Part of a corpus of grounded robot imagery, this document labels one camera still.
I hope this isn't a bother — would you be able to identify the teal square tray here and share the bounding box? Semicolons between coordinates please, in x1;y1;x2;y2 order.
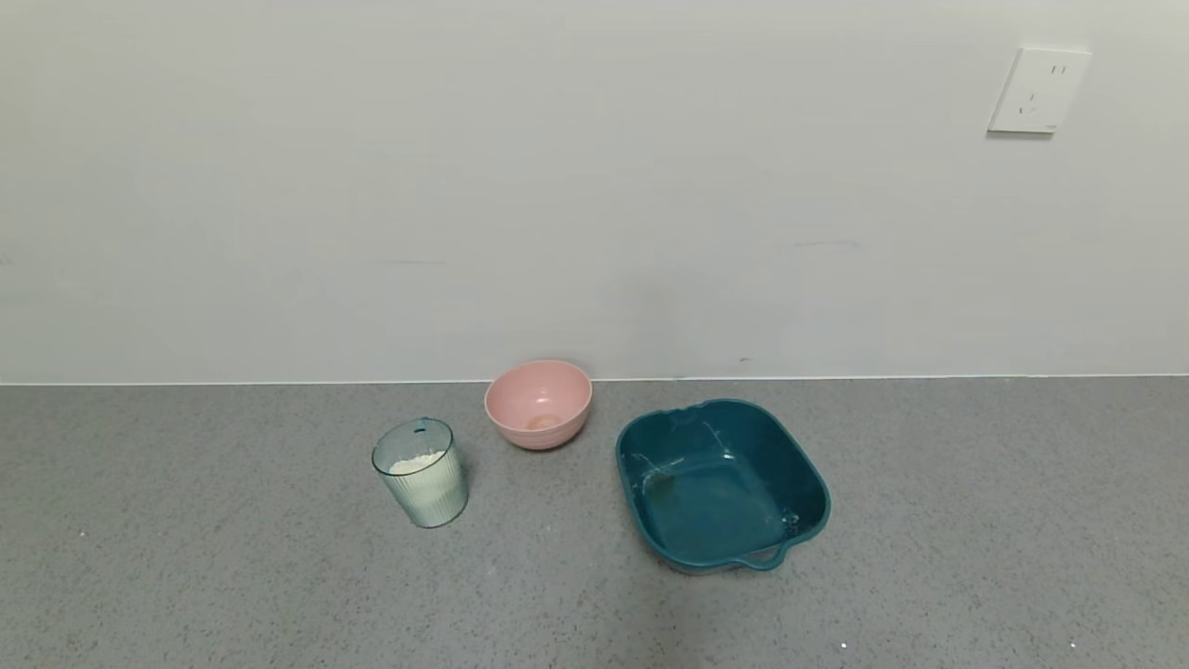
615;398;832;572

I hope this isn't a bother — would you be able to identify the white wall socket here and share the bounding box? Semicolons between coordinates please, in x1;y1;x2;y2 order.
986;46;1093;137

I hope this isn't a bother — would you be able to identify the pink bowl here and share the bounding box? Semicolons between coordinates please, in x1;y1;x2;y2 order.
483;360;594;452

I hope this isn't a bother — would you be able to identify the white powder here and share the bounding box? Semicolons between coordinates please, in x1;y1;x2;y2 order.
387;451;464;524

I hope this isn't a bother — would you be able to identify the ribbed clear plastic cup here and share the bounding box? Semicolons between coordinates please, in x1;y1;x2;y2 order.
372;417;470;530

